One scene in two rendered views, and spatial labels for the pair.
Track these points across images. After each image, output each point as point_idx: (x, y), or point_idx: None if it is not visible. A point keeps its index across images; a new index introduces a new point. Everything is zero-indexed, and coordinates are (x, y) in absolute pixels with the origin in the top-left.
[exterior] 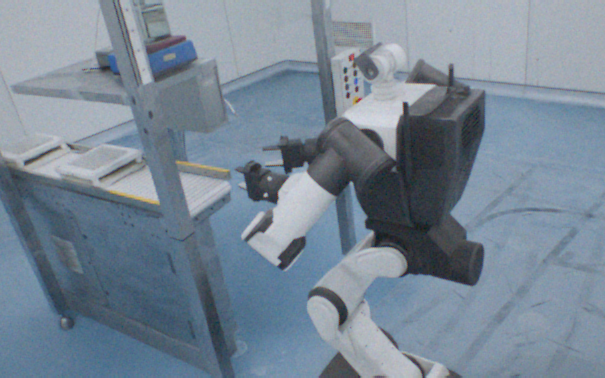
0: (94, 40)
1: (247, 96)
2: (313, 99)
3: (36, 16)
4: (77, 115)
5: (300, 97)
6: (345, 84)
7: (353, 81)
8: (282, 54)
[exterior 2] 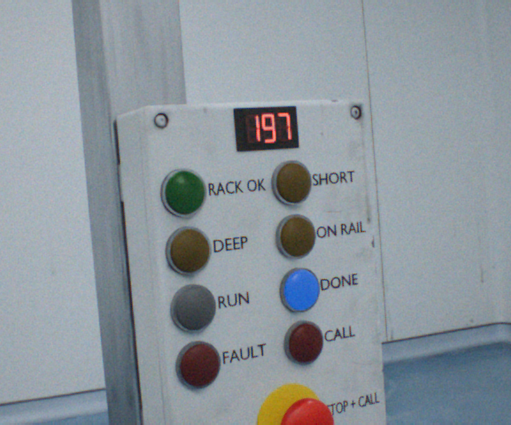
0: (89, 218)
1: (387, 382)
2: None
3: None
4: (19, 352)
5: (499, 403)
6: (179, 287)
7: (274, 286)
8: (496, 309)
